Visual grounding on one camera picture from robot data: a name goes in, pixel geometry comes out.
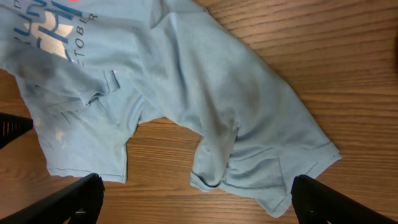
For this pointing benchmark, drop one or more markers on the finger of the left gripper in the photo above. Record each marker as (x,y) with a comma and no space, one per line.
(13,127)

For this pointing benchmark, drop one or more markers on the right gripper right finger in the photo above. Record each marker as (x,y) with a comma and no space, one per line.
(316,203)

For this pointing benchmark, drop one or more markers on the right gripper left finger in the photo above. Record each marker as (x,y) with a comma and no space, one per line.
(79,202)

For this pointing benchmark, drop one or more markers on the light blue printed t-shirt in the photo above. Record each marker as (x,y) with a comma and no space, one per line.
(91,71)

